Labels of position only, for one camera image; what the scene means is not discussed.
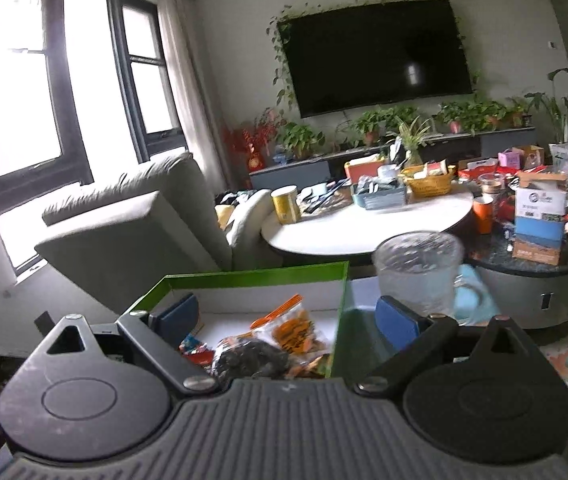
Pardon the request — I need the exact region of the dark black snack bag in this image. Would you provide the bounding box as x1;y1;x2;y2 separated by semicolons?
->
211;337;292;382

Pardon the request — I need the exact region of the clear orange snack bag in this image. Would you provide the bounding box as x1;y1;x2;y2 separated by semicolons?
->
249;294;332;378

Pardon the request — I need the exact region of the clear glass mug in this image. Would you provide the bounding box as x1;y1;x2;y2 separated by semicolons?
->
372;231;487;324

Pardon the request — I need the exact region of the grey armchair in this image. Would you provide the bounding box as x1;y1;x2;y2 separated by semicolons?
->
36;153;233;313

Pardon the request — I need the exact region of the green cardboard box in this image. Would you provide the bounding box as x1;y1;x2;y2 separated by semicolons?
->
126;262;349;390

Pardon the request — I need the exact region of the dark round side table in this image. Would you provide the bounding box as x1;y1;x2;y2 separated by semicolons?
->
458;220;568;330

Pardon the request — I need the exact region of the white round coffee table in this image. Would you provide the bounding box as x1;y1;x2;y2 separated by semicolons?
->
261;184;474;257

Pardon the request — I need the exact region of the orange cup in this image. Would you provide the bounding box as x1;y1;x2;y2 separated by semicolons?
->
473;196;493;235

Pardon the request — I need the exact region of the blue plastic basket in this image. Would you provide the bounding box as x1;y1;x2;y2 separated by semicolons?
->
351;182;406;210

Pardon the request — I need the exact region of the yellow woven basket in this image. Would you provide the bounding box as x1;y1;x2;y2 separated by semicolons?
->
401;166;454;198

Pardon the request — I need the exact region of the yellow canister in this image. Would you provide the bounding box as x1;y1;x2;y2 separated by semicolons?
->
271;185;301;226

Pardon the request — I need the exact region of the blue white carton box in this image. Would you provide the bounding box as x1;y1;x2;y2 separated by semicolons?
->
513;174;567;266

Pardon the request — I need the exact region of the spider plant in vase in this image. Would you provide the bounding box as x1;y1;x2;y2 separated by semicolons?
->
388;116;433;167

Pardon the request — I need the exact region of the red flower decoration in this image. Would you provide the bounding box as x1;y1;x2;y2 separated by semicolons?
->
222;108;286;174

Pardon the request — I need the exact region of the black wall television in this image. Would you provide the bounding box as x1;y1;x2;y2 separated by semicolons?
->
278;0;473;117

